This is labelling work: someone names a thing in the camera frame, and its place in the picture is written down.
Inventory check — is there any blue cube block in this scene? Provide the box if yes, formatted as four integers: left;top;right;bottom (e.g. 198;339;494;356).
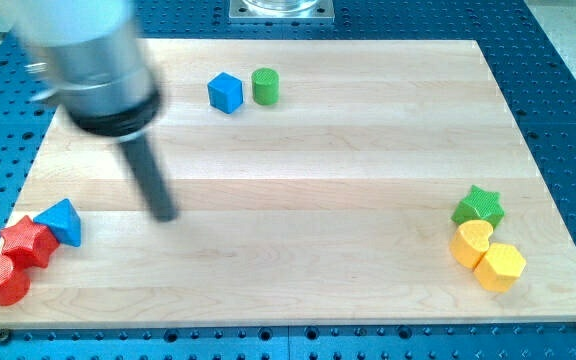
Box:
207;72;243;114

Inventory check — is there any red cylinder block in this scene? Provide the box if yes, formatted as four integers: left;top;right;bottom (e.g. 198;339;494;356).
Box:
0;255;31;306

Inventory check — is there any left board clamp screw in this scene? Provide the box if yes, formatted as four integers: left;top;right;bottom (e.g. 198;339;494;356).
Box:
0;329;12;344

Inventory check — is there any yellow hexagon block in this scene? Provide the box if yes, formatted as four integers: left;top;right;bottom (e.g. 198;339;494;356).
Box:
473;243;527;293

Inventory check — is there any light wooden board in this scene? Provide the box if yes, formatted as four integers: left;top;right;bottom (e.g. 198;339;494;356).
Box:
0;39;576;329

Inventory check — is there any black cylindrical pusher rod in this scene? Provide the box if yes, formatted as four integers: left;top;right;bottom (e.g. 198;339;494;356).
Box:
118;132;178;222

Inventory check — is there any green cylinder block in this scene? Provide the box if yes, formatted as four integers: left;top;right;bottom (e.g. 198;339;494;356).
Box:
251;68;279;106

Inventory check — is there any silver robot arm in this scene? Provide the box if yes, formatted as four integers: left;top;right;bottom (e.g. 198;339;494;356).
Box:
0;0;161;137

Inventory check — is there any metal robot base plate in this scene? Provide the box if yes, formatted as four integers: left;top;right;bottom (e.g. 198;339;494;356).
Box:
228;0;335;24

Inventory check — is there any blue triangle block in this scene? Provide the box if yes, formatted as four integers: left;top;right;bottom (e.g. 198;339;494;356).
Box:
33;198;82;247

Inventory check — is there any green star block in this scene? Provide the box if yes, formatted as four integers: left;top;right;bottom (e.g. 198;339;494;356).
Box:
451;185;505;228

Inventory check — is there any yellow heart block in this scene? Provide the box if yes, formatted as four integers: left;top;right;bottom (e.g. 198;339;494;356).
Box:
449;220;494;270

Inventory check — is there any red star block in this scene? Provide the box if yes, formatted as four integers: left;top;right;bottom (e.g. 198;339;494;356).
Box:
0;215;59;268

